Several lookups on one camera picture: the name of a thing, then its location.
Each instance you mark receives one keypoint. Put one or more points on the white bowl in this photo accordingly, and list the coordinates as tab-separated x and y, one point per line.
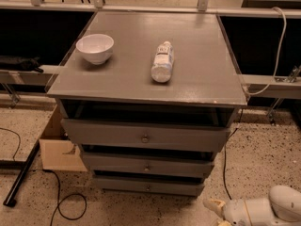
95	48

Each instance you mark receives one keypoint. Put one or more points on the grey bottom drawer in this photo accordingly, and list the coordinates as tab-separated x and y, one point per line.
142	185

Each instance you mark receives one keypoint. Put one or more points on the grey top drawer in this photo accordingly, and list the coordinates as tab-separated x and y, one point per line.
143	135

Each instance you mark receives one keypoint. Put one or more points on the cardboard box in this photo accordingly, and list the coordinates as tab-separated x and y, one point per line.
56	151

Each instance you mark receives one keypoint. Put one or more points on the black bag on rail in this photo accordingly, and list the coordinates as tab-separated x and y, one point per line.
19	63

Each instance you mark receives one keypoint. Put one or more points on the black metal bar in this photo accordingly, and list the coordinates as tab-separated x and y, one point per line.
23	168

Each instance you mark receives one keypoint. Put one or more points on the clear plastic water bottle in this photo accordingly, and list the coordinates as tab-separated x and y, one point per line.
162	66

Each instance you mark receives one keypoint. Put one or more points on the grey middle drawer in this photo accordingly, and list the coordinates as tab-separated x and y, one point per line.
147	164

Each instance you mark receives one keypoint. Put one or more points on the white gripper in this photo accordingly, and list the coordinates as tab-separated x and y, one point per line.
234	211

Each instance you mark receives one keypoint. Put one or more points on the grey drawer cabinet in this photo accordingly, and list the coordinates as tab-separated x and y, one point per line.
204	89

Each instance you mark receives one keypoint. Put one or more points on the grey drawer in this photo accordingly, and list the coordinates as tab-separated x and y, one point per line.
143	135
142	185
147	164

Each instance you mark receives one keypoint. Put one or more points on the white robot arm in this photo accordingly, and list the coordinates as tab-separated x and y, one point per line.
282	207

